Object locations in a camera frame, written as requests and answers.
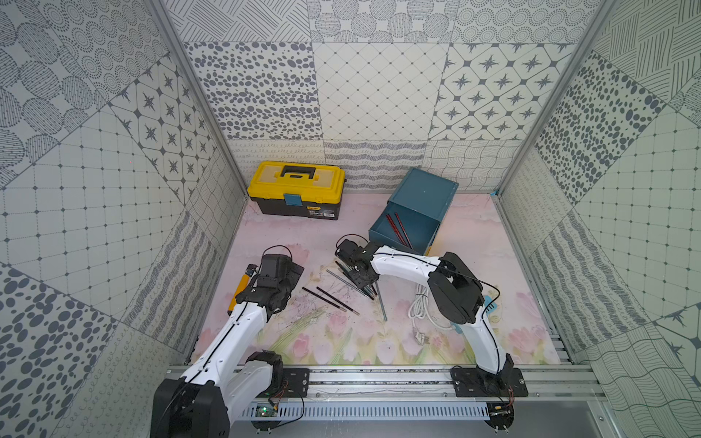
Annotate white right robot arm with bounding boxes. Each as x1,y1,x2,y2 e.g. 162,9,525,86
335,239,514,389

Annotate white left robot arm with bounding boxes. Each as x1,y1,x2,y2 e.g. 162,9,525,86
150,251,304,437

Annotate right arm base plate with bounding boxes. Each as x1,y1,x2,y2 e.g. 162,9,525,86
450,366,529,399

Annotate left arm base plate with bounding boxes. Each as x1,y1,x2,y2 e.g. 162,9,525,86
262,366,310,398

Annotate black pencil gold end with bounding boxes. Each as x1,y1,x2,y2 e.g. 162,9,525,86
316,287,360,316

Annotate green pencil vertical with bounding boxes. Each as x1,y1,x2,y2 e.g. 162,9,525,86
374,282,388,322

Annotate teal power strip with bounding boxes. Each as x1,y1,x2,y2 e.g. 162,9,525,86
482,296,498,319

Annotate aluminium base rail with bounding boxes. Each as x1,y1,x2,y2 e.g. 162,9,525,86
237,365,605,431

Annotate teal drawer cabinet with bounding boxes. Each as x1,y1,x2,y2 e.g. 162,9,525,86
389,167,459,222

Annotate orange utility knife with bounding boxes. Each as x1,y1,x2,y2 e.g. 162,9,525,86
227,264,257,316

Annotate yellow black plastic toolbox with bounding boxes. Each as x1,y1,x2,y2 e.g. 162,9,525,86
248,162,346,220

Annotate black pencil left pair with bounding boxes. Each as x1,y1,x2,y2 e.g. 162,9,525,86
302,287,347,312

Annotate white power cable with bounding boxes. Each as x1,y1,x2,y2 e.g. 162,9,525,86
407,283,456,346

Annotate black pencil plain end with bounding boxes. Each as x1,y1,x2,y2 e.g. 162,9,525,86
335,261,375,299

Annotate red pencil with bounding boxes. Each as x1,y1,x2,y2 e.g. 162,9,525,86
394,212,414,249
385,214,406,246

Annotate teal drawer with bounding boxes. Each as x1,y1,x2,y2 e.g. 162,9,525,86
369,202,441,256

